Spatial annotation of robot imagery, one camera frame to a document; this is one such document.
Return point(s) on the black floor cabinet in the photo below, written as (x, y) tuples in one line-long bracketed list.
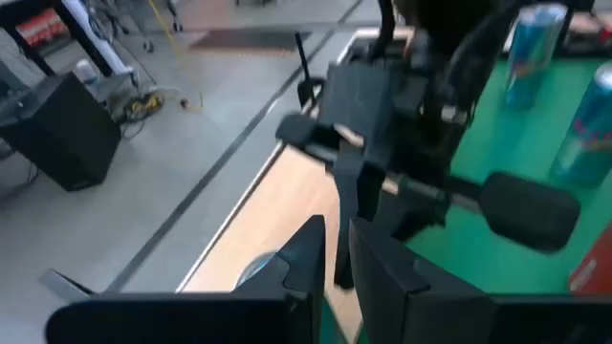
[(62, 138)]

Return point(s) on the white cylindrical container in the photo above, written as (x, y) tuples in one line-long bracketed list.
[(88, 71)]

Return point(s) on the green can right middle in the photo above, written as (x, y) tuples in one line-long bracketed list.
[(590, 134)]

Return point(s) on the black floor mat orange stripes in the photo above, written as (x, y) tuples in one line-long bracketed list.
[(248, 40)]

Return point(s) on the black shelf end frame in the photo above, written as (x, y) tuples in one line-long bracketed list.
[(306, 71)]

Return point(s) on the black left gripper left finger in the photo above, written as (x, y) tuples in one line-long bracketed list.
[(306, 267)]

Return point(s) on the red storage boxes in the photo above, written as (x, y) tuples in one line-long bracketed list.
[(40, 26)]

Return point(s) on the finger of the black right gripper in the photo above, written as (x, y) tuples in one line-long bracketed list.
[(411, 210), (349, 200)]

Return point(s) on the orange-red Fanta can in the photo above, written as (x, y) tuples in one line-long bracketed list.
[(597, 267)]

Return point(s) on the grey metal plate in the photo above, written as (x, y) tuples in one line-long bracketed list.
[(62, 285)]

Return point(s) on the green table mat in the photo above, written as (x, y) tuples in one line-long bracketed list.
[(516, 143)]

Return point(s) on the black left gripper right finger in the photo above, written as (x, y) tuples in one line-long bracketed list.
[(382, 277)]

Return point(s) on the black workbench frame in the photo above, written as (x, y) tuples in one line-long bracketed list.
[(81, 40)]

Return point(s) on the white leaning board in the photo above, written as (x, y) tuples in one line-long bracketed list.
[(98, 36)]

